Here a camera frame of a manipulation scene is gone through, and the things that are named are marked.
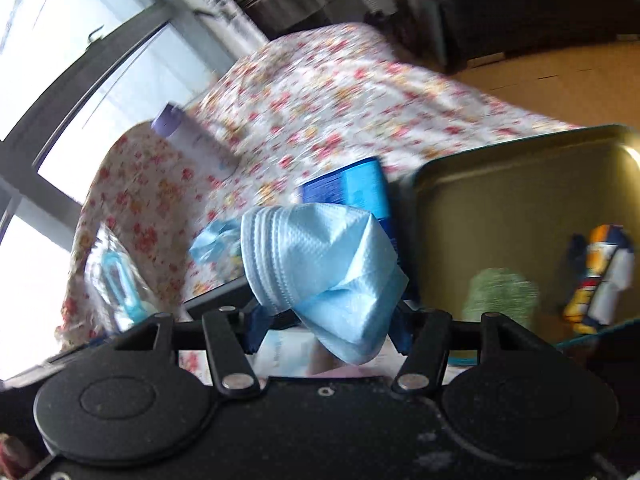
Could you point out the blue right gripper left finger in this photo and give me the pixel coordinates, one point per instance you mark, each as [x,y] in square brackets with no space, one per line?
[257,322]

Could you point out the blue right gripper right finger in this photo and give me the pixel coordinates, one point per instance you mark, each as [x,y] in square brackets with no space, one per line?
[405,325]

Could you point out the light blue cloth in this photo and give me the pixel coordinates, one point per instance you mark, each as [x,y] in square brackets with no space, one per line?
[332,265]

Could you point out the crumpled light blue mask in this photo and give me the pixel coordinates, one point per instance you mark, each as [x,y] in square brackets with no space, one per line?
[219,241]

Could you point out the green knitted cloth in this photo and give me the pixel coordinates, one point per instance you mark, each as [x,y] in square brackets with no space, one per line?
[502,291]

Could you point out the blue tissue pack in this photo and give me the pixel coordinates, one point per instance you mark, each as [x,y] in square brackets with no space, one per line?
[361,185]

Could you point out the clear plastic packet blue item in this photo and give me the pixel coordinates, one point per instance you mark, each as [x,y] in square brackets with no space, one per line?
[119,295]

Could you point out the gold metal tin box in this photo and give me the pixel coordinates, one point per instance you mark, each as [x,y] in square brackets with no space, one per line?
[516,206]

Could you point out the purple capped white bottle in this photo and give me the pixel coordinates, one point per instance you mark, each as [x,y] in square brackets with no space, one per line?
[188,136]

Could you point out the blue orange white toy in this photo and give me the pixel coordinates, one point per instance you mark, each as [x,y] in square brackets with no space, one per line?
[609,269]

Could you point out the floral bed sheet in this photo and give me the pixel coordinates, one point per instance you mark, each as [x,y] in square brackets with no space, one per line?
[300,106]

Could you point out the window frame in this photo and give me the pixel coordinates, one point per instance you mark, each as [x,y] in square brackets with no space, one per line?
[75,74]

